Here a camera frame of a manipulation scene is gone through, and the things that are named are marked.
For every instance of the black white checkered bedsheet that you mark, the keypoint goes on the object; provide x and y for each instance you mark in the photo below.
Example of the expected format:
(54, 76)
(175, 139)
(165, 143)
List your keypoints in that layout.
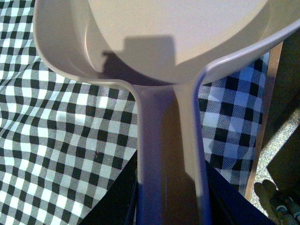
(64, 143)

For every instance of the beige plastic dustpan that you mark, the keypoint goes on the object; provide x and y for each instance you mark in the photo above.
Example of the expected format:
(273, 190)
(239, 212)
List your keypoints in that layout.
(162, 51)

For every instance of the dark shoes on floor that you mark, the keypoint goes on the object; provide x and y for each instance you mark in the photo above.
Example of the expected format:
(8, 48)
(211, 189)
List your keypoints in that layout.
(281, 208)

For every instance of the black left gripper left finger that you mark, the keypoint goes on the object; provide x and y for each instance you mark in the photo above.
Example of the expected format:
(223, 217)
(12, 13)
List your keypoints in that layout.
(118, 205)

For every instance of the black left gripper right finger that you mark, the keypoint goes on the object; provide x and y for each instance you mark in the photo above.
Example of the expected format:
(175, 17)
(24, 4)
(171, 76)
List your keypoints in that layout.
(228, 206)

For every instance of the wooden bed frame rail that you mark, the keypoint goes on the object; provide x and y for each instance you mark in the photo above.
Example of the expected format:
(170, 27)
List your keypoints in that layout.
(274, 58)

